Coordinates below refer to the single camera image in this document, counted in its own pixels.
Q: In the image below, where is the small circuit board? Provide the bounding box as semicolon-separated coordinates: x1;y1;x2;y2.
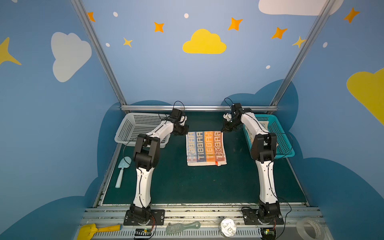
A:
261;228;277;240
133;228;153;240

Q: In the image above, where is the bunny face pattern towel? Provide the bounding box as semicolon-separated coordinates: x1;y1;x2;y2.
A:
259;121;269;133

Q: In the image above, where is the clear tape roll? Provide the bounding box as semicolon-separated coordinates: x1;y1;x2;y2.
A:
296;218;326;240

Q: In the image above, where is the aluminium frame back rail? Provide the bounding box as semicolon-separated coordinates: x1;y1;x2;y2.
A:
120;104;279;113

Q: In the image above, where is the light blue plastic spoon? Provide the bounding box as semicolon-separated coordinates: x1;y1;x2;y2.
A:
115;157;132;189

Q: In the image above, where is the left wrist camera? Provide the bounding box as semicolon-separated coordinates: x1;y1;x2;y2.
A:
169;109;187;124

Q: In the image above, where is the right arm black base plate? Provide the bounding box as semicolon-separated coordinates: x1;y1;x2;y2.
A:
241;207;284;225

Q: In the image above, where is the aluminium front rail bed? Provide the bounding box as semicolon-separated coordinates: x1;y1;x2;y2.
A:
79;203;333;240

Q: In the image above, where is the aluminium frame left post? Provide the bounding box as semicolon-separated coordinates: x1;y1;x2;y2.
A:
71;0;127;105

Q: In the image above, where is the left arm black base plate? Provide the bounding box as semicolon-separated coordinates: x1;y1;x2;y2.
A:
123;208;165;226

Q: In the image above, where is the white perforated plastic basket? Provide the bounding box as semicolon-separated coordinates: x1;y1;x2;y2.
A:
115;113;174;149

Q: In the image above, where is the left small circuit board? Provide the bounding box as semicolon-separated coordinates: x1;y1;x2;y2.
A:
133;228;153;240

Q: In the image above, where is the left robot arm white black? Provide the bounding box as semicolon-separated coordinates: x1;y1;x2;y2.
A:
133;116;189;209

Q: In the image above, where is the right small circuit board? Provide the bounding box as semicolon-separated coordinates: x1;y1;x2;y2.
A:
261;228;277;240

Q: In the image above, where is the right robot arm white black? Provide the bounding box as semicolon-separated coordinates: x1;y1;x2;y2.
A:
222;112;281;221

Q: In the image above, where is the teal perforated plastic basket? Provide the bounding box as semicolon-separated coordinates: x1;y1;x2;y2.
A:
255;114;295;159

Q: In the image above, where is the aluminium frame right post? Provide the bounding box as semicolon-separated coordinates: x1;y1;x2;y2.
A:
270;0;336;108

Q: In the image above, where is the rabbit letter striped towel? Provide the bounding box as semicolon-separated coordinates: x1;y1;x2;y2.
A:
186;131;227;167

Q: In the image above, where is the pale green hair brush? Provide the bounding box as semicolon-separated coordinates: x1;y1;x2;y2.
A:
166;221;201;235

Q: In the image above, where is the round silver tin lid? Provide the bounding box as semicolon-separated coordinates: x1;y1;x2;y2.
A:
219;218;237;238

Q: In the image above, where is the aluminium frame post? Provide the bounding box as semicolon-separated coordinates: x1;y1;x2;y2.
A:
270;0;336;108
71;0;127;105

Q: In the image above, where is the yellow toy shovel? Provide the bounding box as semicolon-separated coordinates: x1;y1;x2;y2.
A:
77;224;121;240

